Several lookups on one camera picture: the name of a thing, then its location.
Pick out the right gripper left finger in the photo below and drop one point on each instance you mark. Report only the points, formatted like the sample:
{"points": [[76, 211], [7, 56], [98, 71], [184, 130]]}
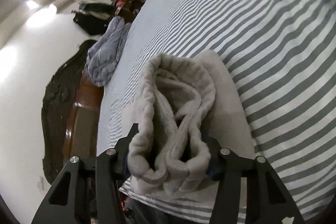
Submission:
{"points": [[68, 198]]}

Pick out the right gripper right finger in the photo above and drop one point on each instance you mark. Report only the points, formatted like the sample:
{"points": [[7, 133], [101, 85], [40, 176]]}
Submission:
{"points": [[250, 184]]}

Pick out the beige fleece pants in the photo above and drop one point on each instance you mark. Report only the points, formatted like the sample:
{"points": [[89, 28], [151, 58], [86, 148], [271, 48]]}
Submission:
{"points": [[176, 100]]}

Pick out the dark carved wooden headboard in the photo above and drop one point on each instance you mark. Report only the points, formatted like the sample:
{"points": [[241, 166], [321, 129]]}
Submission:
{"points": [[70, 114]]}

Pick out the folded grey blue quilt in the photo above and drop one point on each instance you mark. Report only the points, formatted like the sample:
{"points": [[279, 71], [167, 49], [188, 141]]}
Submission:
{"points": [[104, 56]]}

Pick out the black hanging clothes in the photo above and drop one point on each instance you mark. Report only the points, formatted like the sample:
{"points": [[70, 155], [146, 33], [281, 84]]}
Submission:
{"points": [[94, 18]]}

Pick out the grey striped bed sheet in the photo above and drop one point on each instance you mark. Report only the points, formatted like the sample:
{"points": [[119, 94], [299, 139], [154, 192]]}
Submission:
{"points": [[281, 57]]}

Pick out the cluttered bedside table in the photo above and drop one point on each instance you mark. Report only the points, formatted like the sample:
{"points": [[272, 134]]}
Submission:
{"points": [[127, 9]]}

